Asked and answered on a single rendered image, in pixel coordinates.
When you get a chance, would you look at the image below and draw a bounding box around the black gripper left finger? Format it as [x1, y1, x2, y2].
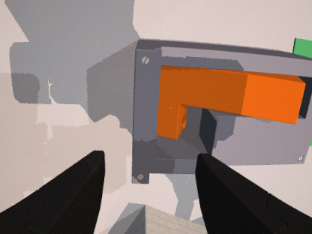
[0, 151, 106, 234]

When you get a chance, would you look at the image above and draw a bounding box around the orange block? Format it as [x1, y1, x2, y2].
[156, 66, 305, 139]

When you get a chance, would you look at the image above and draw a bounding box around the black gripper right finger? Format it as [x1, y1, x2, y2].
[195, 154, 312, 234]

